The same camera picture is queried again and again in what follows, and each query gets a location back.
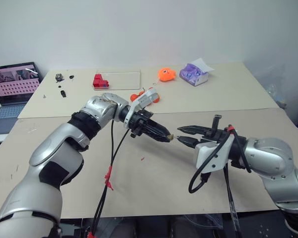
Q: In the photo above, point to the large cardboard sheet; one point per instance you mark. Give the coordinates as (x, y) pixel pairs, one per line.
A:
(151, 183)
(213, 96)

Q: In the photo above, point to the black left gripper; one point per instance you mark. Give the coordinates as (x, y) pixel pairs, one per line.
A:
(139, 125)

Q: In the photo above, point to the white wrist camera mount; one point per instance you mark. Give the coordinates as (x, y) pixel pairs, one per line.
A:
(144, 99)
(208, 155)

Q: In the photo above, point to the clear acrylic tray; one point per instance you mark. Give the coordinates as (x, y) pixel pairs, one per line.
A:
(125, 79)

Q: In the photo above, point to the clear plastic bag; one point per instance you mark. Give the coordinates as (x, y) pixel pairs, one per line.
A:
(276, 95)

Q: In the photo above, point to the open grey laptop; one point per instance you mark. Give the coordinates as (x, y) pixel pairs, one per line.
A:
(12, 86)

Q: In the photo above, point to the small black rectangular part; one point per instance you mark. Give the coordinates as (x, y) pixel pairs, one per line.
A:
(63, 94)

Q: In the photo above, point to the small black metal clip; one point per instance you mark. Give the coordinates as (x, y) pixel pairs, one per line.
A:
(59, 77)

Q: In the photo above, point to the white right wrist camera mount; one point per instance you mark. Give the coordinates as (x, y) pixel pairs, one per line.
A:
(208, 155)

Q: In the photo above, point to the orange plush toy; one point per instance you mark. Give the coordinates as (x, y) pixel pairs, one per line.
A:
(166, 75)

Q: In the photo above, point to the tiny black part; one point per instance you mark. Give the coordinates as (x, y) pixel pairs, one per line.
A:
(71, 77)

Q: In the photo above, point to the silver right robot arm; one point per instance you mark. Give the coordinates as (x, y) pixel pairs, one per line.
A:
(273, 161)

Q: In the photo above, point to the small brass padlock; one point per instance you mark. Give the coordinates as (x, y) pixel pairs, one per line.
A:
(171, 137)

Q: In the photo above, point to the purple tissue pack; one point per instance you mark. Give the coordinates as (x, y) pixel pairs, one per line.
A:
(192, 75)

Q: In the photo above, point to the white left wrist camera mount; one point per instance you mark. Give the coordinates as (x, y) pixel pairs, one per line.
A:
(144, 99)

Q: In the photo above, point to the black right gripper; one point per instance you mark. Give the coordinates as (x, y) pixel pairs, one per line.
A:
(214, 136)

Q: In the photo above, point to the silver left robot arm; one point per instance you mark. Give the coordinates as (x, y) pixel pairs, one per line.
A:
(52, 153)

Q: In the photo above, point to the red toy blocks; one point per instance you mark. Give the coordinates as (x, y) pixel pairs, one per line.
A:
(100, 81)

